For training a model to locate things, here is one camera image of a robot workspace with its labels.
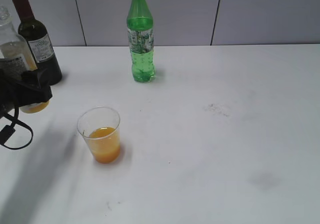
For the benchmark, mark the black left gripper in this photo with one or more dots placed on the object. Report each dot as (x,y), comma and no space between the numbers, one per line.
(33,88)

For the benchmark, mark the orange juice bottle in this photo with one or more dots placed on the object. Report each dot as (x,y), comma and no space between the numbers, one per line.
(16,56)

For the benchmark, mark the transparent plastic cup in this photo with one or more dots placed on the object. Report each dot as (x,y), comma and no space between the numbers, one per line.
(99,127)

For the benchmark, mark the dark red wine bottle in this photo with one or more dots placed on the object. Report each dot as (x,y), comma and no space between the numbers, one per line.
(38,40)

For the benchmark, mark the green soda bottle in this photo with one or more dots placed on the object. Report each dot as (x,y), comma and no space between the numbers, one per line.
(140,29)

